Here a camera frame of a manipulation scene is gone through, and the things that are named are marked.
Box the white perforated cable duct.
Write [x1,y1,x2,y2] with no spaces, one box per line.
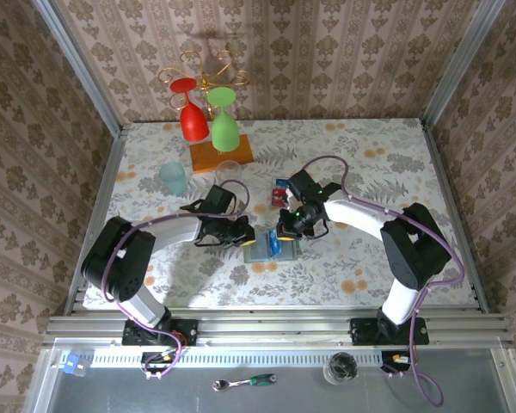
[89,348,388,369]

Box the blue white connector box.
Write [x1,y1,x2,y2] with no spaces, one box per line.
[61,353,90,377]

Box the clear acrylic card box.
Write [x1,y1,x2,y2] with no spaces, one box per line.
[268,176,292,208]

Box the aluminium side rail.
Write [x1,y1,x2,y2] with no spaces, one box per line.
[419,118,491,314]
[62,124,128,317]

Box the clear plastic cup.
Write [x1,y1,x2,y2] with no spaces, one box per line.
[216,159,243,187]

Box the wooden rack base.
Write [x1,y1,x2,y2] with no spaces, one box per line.
[189,133,255,175]

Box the floral tablecloth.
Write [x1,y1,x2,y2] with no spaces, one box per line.
[83,118,476,309]

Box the black power connector block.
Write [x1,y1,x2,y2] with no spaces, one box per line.
[140,350,178,374]
[380,350,414,374]

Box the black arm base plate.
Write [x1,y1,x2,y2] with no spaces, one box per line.
[349,317,430,347]
[122,318,199,348]

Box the ratchet wrench green handle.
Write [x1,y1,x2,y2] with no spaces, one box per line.
[212,373,278,392]

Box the aluminium frame post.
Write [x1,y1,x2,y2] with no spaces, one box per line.
[30,0,126,138]
[421,0,507,126]

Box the aluminium front frame rail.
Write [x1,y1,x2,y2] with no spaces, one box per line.
[42,312,515,348]

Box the gold wire glass rack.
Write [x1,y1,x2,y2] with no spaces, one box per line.
[157,50,250,124]

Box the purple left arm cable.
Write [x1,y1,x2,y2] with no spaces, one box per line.
[101,179,251,380]

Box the teal plastic cup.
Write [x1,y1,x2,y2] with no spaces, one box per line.
[158,162,189,197]

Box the red wine glass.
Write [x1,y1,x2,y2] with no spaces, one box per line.
[169,77,210,142]

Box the green wine glass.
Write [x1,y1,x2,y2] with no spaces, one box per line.
[206,86,239,153]

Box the green card holder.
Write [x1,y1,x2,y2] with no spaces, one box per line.
[243,231,303,264]

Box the grey metal tray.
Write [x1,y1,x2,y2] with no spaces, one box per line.
[23,339,516,413]

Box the clear glass jar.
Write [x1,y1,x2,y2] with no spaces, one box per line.
[322,351,359,385]

